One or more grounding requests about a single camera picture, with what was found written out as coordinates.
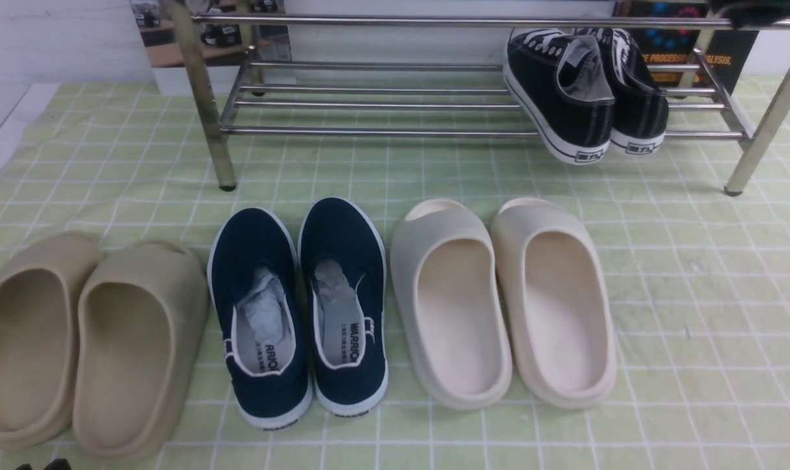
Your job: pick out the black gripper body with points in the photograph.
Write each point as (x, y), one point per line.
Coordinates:
(750, 13)

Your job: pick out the black canvas sneaker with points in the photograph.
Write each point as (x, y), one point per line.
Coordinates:
(560, 81)
(641, 109)

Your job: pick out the navy slip-on shoe right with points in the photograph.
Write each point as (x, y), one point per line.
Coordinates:
(344, 270)

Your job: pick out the navy slip-on shoe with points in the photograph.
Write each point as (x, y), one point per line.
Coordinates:
(344, 270)
(252, 275)

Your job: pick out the silver metal shoe rack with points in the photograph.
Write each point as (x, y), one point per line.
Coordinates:
(698, 79)

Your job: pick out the navy slip-on shoe left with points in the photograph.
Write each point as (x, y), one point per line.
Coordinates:
(252, 275)

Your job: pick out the black image processing book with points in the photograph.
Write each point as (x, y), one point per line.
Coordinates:
(727, 51)

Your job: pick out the green checkered tablecloth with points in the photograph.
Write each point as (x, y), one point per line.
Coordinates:
(699, 282)

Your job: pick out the cream slide slipper right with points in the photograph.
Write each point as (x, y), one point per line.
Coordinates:
(563, 336)

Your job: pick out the cream slide slipper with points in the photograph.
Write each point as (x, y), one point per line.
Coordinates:
(443, 271)
(563, 336)

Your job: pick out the cream slide slipper left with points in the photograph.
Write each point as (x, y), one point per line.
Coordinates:
(443, 271)

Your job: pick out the photo card box left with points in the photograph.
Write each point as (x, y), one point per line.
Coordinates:
(224, 46)

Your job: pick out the tan slide slipper inner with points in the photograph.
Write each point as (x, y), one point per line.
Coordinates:
(141, 316)

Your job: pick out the tan slide slipper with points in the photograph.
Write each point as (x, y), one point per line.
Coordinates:
(141, 316)
(39, 339)

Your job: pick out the tan slide slipper far left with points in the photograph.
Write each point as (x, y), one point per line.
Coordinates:
(39, 339)

